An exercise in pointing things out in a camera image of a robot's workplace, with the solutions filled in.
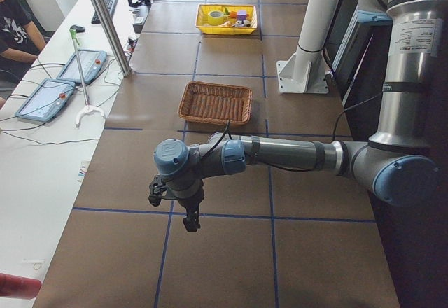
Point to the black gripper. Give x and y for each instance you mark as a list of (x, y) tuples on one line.
[(189, 204)]

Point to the yellow tape roll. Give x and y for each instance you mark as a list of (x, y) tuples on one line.
[(216, 18)]

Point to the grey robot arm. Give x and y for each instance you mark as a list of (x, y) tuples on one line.
[(392, 163)]

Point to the brown wicker basket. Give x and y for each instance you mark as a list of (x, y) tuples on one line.
[(216, 104)]

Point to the yellow plastic basket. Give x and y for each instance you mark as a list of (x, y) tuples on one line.
[(231, 26)]

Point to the reacher grabber stick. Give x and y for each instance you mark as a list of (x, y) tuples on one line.
[(88, 108)]

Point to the near teach pendant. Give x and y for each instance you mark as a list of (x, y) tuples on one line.
[(48, 99)]

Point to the teach pendant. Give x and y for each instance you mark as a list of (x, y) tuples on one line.
[(48, 99), (91, 62)]

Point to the far teach pendant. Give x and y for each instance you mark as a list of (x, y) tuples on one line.
[(91, 62)]

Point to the toy carrot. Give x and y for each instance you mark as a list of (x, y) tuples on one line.
[(230, 13)]

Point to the purple foam block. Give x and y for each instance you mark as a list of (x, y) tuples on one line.
[(241, 15)]

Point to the black computer mouse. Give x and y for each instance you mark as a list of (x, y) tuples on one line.
[(77, 28)]

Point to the black keyboard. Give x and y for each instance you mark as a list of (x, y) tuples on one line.
[(110, 6)]

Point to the seated person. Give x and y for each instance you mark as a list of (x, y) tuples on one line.
[(21, 41)]

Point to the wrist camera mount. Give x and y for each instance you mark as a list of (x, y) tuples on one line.
[(157, 191)]

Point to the white pillar mount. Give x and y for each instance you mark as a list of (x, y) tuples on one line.
[(304, 72)]

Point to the aluminium frame post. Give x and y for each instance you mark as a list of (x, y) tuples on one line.
[(112, 36)]

